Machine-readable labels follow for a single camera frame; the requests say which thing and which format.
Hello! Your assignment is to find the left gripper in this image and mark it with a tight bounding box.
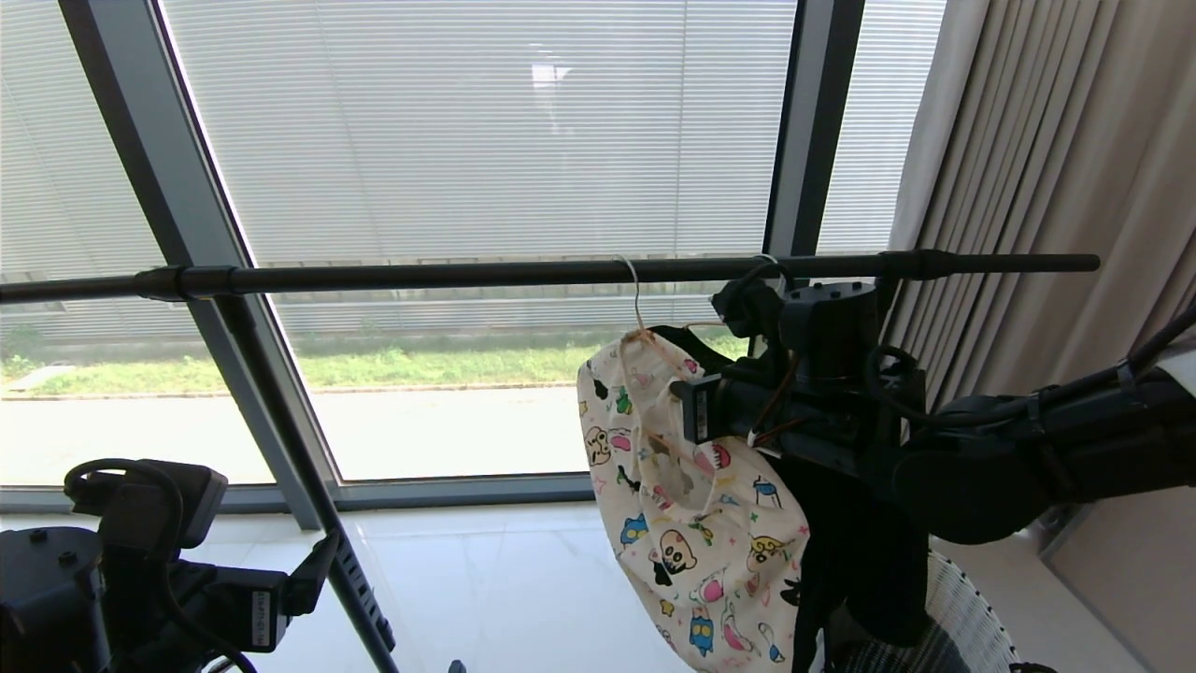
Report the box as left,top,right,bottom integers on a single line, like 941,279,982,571
168,531,342,655

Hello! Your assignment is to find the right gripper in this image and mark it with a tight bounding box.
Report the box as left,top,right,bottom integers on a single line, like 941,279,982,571
668,367,797,451

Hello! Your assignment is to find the cream printed garment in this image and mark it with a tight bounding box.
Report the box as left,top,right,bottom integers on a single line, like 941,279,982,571
577,329,812,673

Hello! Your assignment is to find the black garment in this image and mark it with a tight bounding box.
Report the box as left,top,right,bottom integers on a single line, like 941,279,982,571
652,324,933,660

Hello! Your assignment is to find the black clothes rack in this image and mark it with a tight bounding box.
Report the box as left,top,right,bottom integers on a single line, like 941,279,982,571
0,250,1102,673

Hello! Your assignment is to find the white laundry basket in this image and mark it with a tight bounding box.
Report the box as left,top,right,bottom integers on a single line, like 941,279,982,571
822,550,1059,673

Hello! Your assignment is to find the beige curtain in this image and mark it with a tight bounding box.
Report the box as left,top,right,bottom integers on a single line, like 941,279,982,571
883,0,1196,412

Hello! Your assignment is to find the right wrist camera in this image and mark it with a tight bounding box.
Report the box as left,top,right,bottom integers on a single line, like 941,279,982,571
710,276,788,339

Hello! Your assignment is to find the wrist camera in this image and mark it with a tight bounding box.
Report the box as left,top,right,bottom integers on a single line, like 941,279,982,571
710,276,788,339
65,458,229,557

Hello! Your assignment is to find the black cable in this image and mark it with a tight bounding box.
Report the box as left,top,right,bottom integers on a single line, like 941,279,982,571
733,262,795,305
864,304,1196,433
64,458,258,673

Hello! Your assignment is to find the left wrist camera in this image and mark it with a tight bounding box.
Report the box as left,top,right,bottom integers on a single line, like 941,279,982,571
65,458,229,557

